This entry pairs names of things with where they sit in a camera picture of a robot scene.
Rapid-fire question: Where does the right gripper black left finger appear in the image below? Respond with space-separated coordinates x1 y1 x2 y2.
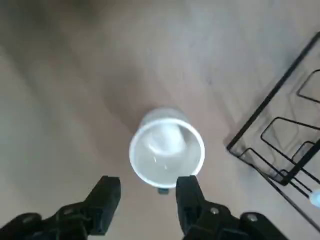
0 175 121 240

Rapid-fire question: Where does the white cup with smiley print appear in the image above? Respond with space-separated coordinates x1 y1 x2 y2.
128 107 206 195

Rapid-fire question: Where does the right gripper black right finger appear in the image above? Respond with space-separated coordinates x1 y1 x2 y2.
175 175 293 240

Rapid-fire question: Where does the black wire cup rack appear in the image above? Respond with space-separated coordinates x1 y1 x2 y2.
226 31 320 206

